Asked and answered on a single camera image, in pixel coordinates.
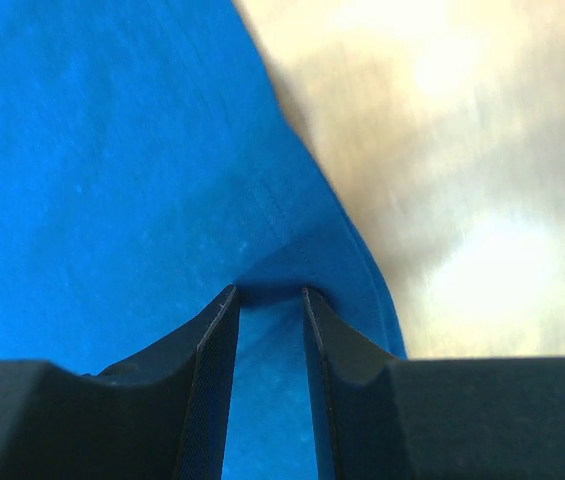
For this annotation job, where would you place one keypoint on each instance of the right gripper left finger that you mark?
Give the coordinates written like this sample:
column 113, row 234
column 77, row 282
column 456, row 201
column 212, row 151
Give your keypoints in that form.
column 161, row 413

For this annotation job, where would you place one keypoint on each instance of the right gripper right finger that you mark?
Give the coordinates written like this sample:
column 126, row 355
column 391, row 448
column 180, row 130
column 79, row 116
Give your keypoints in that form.
column 376, row 416

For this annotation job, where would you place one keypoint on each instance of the dark blue t-shirt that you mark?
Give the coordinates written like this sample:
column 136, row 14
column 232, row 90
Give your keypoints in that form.
column 145, row 165

